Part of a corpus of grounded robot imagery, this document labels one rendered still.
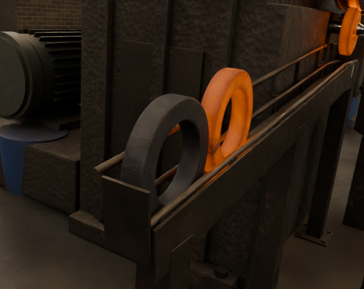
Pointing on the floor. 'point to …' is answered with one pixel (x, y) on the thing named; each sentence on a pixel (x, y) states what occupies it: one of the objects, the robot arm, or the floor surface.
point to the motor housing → (361, 188)
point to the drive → (39, 108)
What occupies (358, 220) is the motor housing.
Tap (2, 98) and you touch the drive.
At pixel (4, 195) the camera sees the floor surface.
